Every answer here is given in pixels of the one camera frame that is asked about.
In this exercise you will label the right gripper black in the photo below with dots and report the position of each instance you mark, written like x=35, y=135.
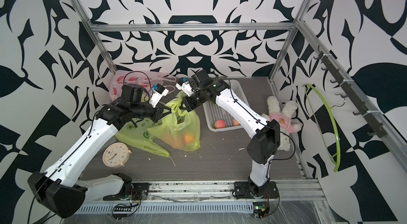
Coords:
x=189, y=102

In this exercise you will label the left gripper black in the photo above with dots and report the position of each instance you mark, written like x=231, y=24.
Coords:
x=158, y=112

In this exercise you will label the white plastic basket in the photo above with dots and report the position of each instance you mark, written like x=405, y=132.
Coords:
x=213, y=112

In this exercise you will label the green avocado plastic bag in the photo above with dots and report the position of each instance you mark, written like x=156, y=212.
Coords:
x=178, y=123

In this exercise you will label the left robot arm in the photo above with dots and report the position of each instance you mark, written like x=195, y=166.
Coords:
x=59, y=188

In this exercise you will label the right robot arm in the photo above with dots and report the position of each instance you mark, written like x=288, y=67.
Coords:
x=264, y=134

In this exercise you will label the pink plastic bag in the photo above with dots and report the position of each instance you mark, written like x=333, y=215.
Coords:
x=144, y=79

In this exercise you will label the pink peach front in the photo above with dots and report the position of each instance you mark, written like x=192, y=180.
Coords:
x=220, y=124

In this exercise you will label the peach back basket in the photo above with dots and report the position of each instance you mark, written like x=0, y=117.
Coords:
x=235, y=123

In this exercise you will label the beige alarm clock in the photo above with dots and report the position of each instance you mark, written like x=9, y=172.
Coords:
x=116, y=155

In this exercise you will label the plush bunny toy pink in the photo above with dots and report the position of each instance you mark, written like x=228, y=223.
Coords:
x=283, y=117

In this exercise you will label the green hoop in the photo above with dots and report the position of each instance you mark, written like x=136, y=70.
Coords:
x=336, y=157

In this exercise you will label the black hook rack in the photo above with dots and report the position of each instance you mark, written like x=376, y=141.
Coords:
x=354, y=94

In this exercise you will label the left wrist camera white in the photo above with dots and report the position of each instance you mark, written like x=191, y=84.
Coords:
x=159, y=91

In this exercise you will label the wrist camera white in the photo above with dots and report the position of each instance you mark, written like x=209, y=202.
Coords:
x=159, y=91
x=184, y=85

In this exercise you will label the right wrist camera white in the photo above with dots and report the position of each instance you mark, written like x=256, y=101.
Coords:
x=184, y=85

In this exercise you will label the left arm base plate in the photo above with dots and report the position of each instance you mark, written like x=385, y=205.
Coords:
x=133, y=192

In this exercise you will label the aluminium frame bar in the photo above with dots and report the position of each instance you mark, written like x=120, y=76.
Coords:
x=192, y=27

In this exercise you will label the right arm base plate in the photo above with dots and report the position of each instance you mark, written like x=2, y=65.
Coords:
x=248, y=190

